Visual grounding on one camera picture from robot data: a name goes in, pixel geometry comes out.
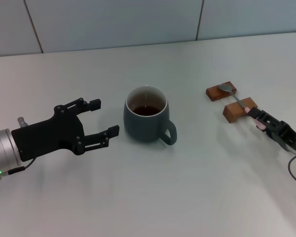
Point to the arched brown wooden block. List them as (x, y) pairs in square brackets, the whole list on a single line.
[(233, 111)]

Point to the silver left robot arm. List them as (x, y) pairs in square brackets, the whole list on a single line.
[(2, 150)]

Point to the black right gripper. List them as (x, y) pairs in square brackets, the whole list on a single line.
[(289, 135)]

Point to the dark brown coffee liquid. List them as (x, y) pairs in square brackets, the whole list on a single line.
[(146, 111)]

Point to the grey ceramic mug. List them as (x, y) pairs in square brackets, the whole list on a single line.
[(143, 128)]

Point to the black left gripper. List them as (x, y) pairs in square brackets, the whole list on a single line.
[(49, 137)]

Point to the flat brown wooden block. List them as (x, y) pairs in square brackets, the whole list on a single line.
[(213, 93)]

